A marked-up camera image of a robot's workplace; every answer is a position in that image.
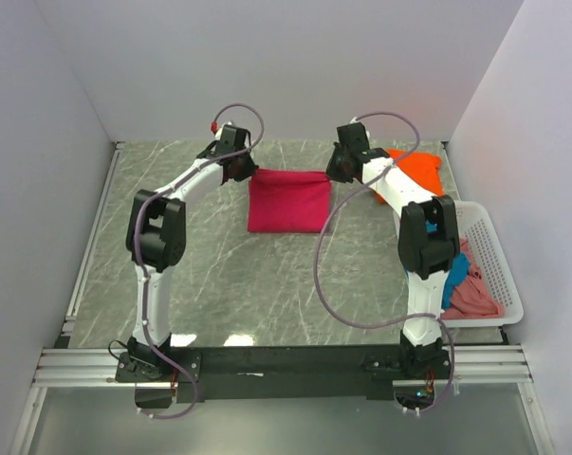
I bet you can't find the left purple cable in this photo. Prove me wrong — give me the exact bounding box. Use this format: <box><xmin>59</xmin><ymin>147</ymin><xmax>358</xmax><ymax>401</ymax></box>
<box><xmin>133</xmin><ymin>102</ymin><xmax>267</xmax><ymax>422</ymax></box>

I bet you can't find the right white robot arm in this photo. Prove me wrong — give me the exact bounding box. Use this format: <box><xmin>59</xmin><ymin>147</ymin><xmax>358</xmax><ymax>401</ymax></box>
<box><xmin>326</xmin><ymin>121</ymin><xmax>460</xmax><ymax>377</ymax></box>

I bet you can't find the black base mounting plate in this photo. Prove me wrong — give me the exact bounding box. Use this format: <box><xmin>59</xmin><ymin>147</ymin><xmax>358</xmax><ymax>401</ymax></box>
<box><xmin>115</xmin><ymin>344</ymin><xmax>452</xmax><ymax>409</ymax></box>

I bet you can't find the white plastic laundry basket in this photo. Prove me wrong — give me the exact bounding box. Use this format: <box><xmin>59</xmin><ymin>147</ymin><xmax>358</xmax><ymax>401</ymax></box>
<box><xmin>446</xmin><ymin>201</ymin><xmax>524</xmax><ymax>328</ymax></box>

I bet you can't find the teal t shirt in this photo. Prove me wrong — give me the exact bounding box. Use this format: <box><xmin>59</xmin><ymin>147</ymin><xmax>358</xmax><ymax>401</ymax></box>
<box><xmin>441</xmin><ymin>252</ymin><xmax>471</xmax><ymax>310</ymax></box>

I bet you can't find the salmon pink t shirt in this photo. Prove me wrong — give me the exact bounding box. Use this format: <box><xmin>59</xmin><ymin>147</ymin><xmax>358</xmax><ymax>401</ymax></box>
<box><xmin>442</xmin><ymin>238</ymin><xmax>505</xmax><ymax>320</ymax></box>

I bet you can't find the orange folded t shirt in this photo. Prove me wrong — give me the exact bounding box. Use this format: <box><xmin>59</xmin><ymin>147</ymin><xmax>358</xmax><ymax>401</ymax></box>
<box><xmin>385</xmin><ymin>149</ymin><xmax>445</xmax><ymax>196</ymax></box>

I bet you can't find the aluminium rail frame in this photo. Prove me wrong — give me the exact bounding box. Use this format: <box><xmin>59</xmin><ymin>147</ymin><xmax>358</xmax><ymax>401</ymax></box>
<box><xmin>12</xmin><ymin>140</ymin><xmax>552</xmax><ymax>454</ymax></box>

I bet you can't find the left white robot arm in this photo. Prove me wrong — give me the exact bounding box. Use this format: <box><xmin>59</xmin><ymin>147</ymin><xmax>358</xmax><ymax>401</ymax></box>
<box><xmin>126</xmin><ymin>122</ymin><xmax>258</xmax><ymax>375</ymax></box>

